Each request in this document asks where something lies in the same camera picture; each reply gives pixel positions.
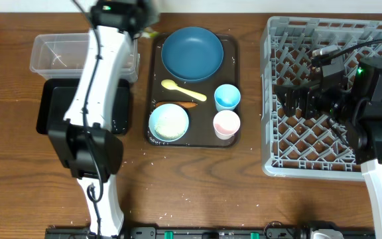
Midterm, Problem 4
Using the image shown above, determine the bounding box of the light blue cup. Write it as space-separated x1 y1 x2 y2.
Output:
214 84 241 112

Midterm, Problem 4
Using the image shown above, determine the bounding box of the pink cup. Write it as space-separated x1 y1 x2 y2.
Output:
213 110 241 140

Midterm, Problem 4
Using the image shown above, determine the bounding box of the orange carrot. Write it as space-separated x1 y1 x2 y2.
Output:
155 102 198 109

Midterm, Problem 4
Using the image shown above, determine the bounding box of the dark blue plate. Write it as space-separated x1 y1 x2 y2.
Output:
161 27 224 82

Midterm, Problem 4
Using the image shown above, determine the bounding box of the yellow plastic spoon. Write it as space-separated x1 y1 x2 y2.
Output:
161 79 207 102

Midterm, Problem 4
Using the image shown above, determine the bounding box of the white rice pile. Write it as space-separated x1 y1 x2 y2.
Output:
155 114 187 141

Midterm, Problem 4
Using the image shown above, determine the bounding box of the light blue bowl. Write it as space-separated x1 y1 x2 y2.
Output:
148 104 190 142

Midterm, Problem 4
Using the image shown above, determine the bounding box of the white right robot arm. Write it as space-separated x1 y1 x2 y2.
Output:
274 58 382 238

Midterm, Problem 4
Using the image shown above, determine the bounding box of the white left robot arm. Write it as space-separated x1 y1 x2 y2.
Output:
48 0 159 238

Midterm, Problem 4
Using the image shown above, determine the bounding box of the grey dishwasher rack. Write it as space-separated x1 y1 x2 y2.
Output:
260 16 382 181

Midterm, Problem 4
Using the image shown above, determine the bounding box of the black waste tray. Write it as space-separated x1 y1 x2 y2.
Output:
36 78 133 135

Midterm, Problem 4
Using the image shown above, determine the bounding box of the brown serving tray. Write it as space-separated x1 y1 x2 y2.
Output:
144 33 240 148

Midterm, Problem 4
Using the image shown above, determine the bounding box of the clear plastic bin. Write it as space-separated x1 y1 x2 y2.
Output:
30 31 140 83

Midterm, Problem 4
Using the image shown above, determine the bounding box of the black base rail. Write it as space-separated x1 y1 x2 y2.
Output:
44 220 376 239

